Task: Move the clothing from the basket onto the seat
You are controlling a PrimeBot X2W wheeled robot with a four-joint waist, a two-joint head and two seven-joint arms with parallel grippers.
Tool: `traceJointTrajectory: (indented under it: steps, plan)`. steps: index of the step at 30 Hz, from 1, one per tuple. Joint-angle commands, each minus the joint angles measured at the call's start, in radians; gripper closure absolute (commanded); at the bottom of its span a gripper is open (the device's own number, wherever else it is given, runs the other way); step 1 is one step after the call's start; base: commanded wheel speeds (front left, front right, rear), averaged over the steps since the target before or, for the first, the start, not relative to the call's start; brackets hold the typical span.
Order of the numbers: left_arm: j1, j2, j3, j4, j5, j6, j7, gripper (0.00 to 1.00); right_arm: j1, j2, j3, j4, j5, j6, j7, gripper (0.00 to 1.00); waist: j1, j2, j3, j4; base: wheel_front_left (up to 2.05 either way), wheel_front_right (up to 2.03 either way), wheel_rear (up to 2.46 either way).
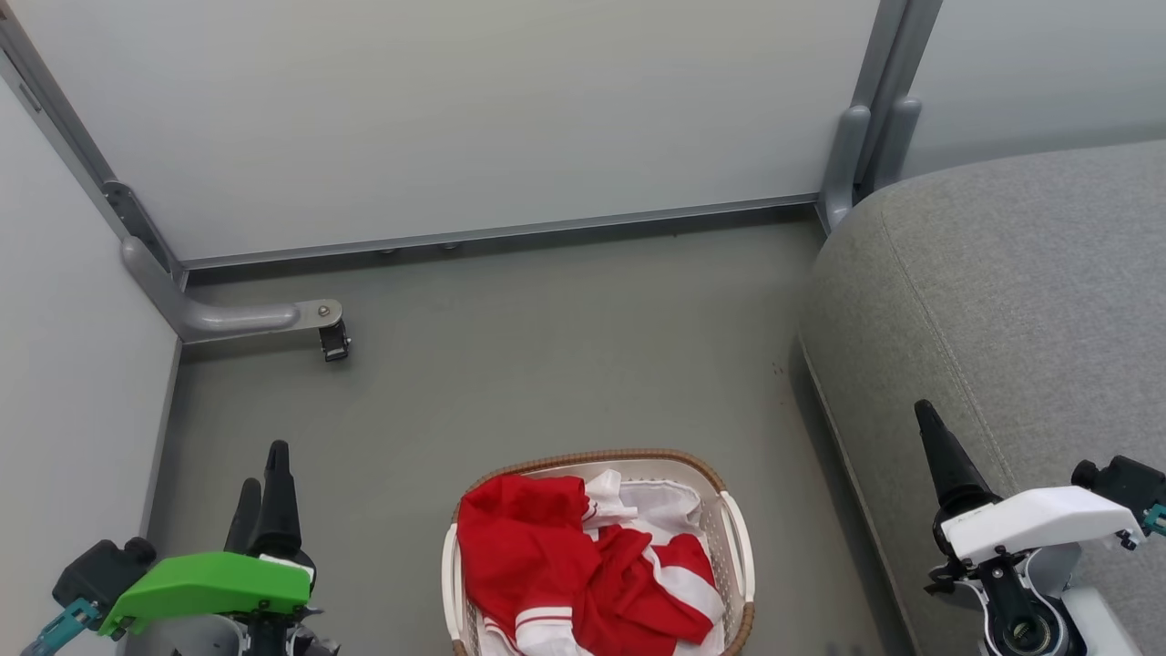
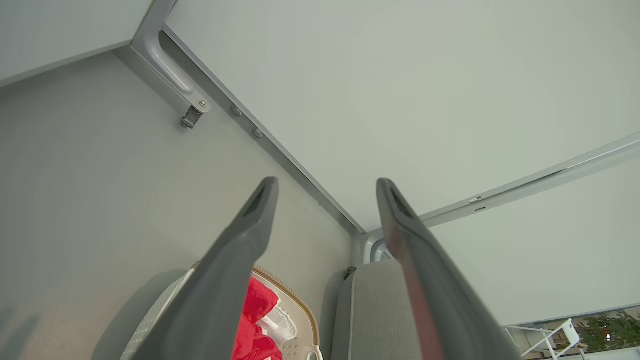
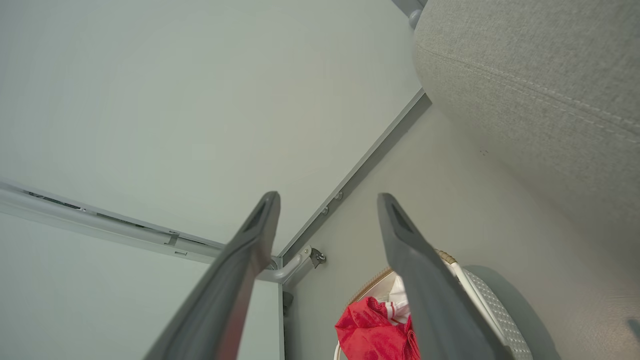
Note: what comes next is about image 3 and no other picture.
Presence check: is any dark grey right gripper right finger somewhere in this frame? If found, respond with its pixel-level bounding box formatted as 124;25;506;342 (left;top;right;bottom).
377;193;514;360

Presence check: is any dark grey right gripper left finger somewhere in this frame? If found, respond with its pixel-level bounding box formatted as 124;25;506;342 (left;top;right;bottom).
142;191;281;360

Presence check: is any red cloth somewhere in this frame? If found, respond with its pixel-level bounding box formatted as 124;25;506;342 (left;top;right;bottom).
334;276;422;360

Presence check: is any grey fabric sofa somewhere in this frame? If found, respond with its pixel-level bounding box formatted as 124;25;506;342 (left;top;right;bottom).
413;0;640;281

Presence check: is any white woven laundry basket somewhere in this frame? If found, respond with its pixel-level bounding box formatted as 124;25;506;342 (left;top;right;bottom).
334;249;534;360

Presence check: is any grey round pipe end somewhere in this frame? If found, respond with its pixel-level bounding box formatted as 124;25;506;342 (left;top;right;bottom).
391;0;429;30

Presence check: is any grey metal pipe rail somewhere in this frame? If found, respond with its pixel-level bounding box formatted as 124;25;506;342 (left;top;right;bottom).
0;181;313;284

